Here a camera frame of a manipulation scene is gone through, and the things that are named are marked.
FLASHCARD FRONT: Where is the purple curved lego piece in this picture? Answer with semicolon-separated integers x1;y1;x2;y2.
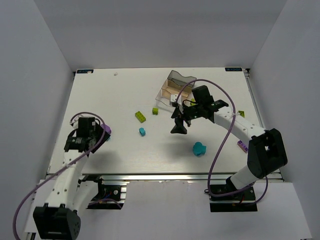
103;124;112;135

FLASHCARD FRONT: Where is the round teal lego piece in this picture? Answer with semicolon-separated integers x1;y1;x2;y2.
192;142;207;157

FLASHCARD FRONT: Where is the small teal lego brick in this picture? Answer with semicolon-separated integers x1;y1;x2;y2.
139;127;146;136

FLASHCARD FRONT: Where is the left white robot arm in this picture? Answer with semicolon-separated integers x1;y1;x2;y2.
32;116;111;240

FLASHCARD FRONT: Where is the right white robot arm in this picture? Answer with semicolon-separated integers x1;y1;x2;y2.
170;85;288;198

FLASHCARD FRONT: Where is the green stacked lego piece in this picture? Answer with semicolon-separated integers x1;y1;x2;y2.
190;98;196;106

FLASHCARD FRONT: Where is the green small lego brick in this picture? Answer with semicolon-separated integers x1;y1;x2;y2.
152;107;159;115

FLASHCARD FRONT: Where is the clear plastic container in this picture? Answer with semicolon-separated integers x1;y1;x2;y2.
155;88;179;112

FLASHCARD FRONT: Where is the green sloped lego piece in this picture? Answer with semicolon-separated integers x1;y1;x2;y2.
237;110;245;118

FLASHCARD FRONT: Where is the green 2x4 lego brick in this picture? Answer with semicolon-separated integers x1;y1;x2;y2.
134;111;146;123

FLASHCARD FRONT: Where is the right corner blue label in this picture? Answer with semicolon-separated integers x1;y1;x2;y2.
224;67;243;72

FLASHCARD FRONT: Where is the corner blue label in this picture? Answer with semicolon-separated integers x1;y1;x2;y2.
76;69;94;74
224;67;243;72

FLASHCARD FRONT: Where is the purple 2x4 lego plate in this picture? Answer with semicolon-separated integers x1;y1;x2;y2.
237;140;248;153

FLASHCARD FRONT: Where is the left corner blue label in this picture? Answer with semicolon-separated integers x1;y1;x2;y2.
76;69;94;74

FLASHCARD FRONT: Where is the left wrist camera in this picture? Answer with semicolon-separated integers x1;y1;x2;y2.
69;119;79;129

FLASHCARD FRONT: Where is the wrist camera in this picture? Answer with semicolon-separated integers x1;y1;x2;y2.
169;94;179;107
69;119;79;129

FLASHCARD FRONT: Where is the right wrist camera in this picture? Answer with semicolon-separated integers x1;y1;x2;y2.
169;94;179;107

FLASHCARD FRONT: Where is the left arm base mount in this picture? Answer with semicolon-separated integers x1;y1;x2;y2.
82;175;127;210

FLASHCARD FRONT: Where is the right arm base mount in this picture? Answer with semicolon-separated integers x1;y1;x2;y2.
209;187;258;213

